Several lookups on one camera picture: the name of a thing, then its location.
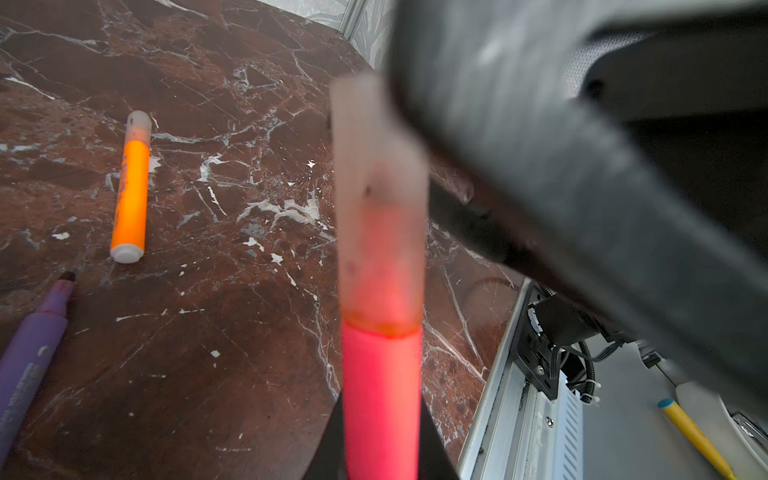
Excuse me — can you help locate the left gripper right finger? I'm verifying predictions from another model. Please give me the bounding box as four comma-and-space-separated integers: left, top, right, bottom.
418, 398, 459, 480

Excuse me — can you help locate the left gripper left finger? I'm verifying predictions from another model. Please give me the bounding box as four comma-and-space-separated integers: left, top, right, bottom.
302, 393, 347, 480

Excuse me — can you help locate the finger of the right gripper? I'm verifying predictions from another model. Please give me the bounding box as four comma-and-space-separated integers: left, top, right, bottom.
386, 1, 767, 414
429, 179, 540, 280

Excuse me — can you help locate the translucent pen cap lowest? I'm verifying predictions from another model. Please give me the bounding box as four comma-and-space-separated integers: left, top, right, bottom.
330, 72, 429, 337

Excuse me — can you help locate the pink highlighter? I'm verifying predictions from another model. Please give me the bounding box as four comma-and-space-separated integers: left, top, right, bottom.
341, 323, 422, 479

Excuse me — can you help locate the orange highlighter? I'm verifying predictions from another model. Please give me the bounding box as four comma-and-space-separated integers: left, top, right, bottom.
110, 110, 152, 264

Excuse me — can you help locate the purple highlighter pen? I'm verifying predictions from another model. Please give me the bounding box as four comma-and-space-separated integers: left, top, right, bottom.
1, 271, 76, 462

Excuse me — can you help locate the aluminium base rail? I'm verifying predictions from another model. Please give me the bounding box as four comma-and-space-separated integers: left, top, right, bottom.
458, 279, 585, 479

